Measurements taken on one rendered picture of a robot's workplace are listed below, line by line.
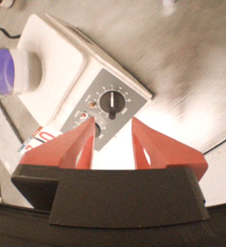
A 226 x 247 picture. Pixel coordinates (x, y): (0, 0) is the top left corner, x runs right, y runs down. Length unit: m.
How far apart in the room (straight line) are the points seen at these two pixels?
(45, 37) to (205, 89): 0.22
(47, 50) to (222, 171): 0.30
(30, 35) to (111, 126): 0.17
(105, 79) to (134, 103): 0.05
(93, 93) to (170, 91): 0.11
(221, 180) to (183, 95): 0.15
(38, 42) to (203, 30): 0.22
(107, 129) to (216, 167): 0.18
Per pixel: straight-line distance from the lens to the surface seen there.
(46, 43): 0.21
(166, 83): 0.22
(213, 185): 0.28
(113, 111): 0.18
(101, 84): 0.18
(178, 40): 0.23
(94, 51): 0.19
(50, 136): 0.32
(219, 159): 0.26
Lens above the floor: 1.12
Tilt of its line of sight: 62 degrees down
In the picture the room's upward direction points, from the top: 122 degrees counter-clockwise
